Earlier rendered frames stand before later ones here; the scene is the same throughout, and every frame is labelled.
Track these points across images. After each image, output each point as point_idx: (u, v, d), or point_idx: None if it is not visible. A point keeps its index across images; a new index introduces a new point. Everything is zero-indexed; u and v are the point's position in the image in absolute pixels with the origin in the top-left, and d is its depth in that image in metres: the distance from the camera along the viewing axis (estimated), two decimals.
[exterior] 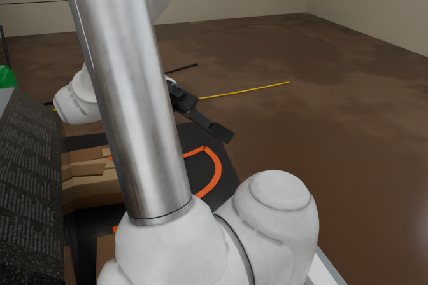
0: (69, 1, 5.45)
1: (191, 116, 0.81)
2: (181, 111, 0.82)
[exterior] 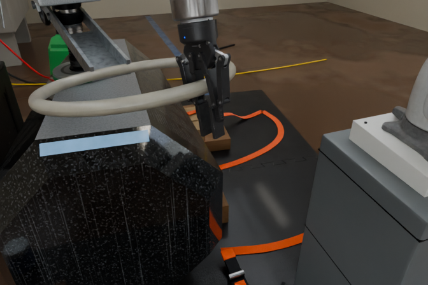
0: None
1: (211, 73, 0.68)
2: None
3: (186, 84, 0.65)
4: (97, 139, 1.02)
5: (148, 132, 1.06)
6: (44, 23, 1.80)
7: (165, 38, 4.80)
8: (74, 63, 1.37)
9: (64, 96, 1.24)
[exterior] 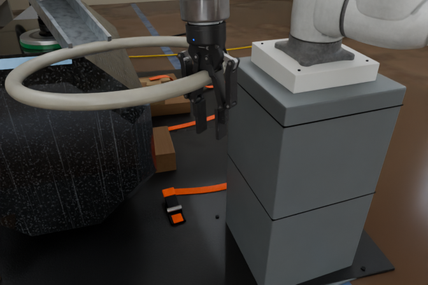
0: None
1: (216, 75, 0.67)
2: None
3: (185, 79, 0.62)
4: (23, 60, 1.14)
5: None
6: None
7: (147, 22, 4.92)
8: (44, 27, 1.22)
9: (4, 34, 1.36)
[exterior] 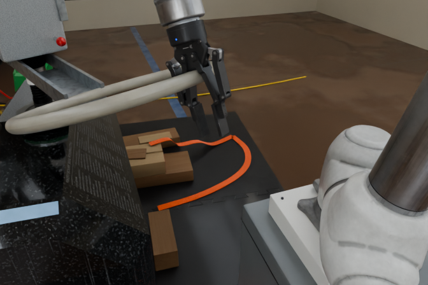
0: (86, 0, 5.61)
1: (206, 72, 0.69)
2: None
3: (176, 76, 0.64)
4: (0, 214, 0.97)
5: (57, 203, 1.00)
6: None
7: (147, 52, 4.75)
8: (39, 106, 1.33)
9: None
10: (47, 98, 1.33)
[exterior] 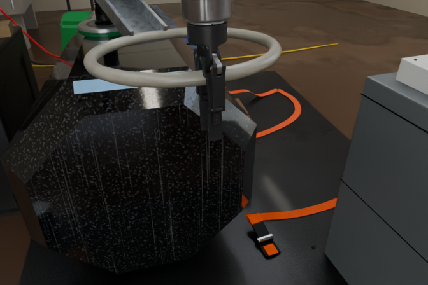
0: None
1: None
2: None
3: (246, 63, 0.70)
4: None
5: None
6: None
7: (174, 25, 4.75)
8: (100, 17, 1.32)
9: (91, 45, 1.19)
10: None
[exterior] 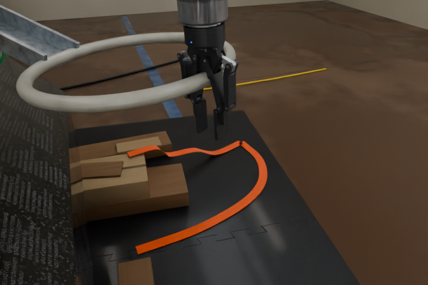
0: None
1: (216, 76, 0.66)
2: None
3: None
4: None
5: None
6: None
7: None
8: None
9: None
10: None
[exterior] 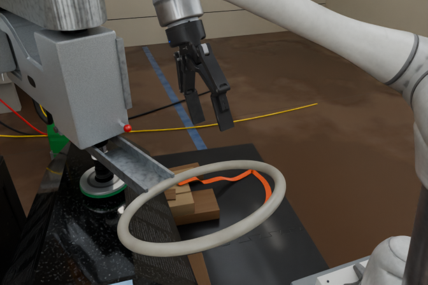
0: None
1: None
2: None
3: (264, 207, 0.81)
4: None
5: (132, 282, 1.16)
6: (46, 123, 1.89)
7: (162, 76, 4.91)
8: (100, 176, 1.50)
9: (57, 228, 1.35)
10: (107, 169, 1.50)
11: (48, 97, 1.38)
